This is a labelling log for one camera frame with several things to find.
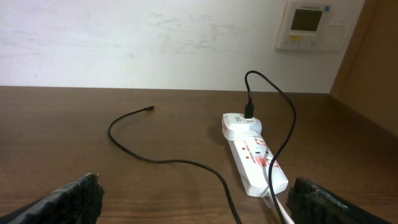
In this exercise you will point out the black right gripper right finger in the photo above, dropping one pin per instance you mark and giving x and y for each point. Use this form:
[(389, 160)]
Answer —
[(310, 203)]

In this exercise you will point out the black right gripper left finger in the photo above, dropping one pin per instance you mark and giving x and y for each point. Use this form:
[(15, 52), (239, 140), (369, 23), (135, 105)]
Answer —
[(78, 202)]

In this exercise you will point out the white USB charger adapter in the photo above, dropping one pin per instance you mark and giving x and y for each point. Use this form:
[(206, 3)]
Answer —
[(236, 127)]

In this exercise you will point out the white power strip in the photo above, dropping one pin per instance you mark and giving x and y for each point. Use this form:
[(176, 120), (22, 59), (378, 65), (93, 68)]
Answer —
[(253, 159)]

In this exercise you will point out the white wall thermostat panel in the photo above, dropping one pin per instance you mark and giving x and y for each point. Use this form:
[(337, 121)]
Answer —
[(310, 26)]

